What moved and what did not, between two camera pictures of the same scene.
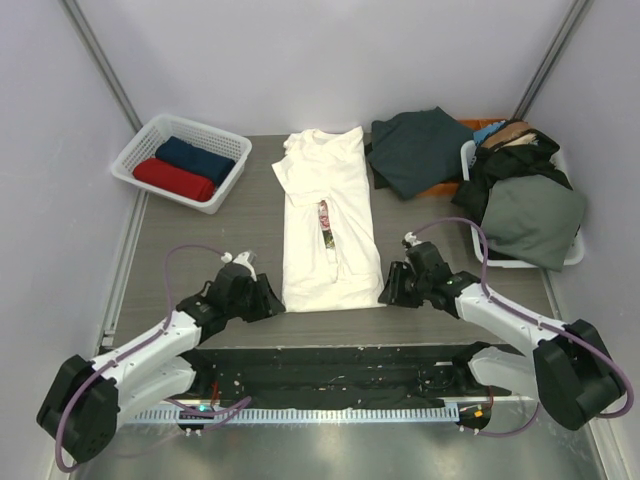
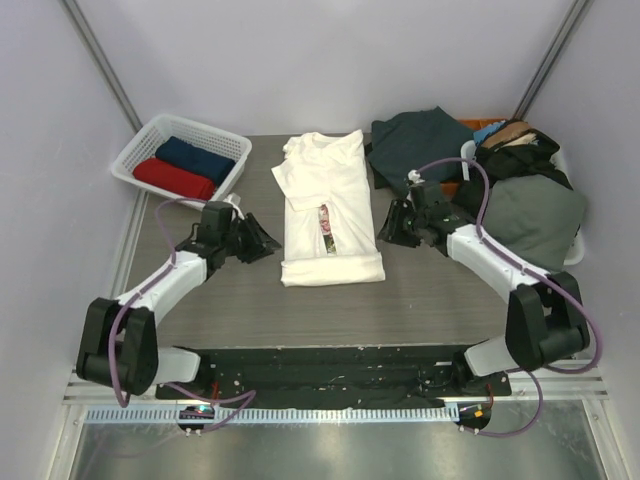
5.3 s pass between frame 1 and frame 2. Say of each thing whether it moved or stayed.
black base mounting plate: stayed
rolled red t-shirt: stayed
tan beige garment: stayed
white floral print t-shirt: moved
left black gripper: moved
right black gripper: moved
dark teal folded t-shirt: stayed
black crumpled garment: stayed
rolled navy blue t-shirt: stayed
